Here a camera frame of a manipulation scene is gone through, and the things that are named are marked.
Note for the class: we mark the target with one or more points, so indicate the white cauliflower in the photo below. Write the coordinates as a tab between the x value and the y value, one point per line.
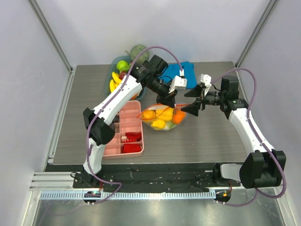
169	125

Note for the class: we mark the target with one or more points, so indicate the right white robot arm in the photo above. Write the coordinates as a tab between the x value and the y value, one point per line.
263	164

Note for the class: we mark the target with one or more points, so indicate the orange tangerine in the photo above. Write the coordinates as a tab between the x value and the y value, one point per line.
178	116

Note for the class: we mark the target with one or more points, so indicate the teal fruit basket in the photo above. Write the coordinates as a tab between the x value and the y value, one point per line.
113	68

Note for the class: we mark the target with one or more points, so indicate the clear orange-zip bag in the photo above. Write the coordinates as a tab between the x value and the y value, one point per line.
158	124

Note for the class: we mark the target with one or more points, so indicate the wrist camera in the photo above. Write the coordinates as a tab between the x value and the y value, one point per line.
178	83
204	80

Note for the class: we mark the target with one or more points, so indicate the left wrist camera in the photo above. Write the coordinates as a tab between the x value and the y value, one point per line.
178	83

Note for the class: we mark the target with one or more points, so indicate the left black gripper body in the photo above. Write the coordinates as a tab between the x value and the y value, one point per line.
159	87

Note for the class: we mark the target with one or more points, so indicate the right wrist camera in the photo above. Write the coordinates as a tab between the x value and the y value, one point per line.
204	80

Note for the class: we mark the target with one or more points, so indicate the yellow bell pepper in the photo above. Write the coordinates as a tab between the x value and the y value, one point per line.
165	114

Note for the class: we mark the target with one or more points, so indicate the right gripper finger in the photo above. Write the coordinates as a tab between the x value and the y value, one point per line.
193	108
195	92

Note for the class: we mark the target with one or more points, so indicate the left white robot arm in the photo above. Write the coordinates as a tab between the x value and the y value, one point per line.
98	120

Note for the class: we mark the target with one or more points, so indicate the green apple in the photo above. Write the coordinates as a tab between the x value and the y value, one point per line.
123	65

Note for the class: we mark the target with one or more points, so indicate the yellow lemon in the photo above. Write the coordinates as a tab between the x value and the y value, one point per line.
148	115

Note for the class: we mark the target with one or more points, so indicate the red white cloth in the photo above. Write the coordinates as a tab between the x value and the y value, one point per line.
131	137

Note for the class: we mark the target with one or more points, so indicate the purple grapes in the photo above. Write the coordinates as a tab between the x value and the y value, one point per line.
122	74

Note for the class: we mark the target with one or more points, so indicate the green melon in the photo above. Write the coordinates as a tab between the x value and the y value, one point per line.
136	50

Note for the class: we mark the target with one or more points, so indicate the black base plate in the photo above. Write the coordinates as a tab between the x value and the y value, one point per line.
154	178

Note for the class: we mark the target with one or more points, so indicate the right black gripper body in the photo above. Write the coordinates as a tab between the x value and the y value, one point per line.
201	99

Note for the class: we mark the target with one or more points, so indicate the pink compartment tray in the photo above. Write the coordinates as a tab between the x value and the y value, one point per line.
125	121

